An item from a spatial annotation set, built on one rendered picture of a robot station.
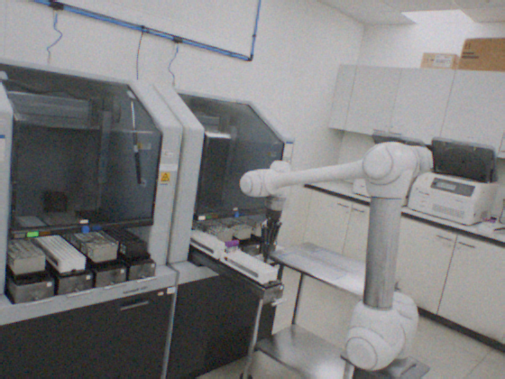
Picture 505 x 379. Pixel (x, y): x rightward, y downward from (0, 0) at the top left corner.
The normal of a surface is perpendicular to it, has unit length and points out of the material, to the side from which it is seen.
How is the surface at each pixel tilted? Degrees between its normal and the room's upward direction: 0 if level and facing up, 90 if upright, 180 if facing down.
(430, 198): 90
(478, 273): 90
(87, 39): 90
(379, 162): 84
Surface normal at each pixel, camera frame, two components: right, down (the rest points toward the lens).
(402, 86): -0.69, 0.03
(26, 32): 0.70, 0.24
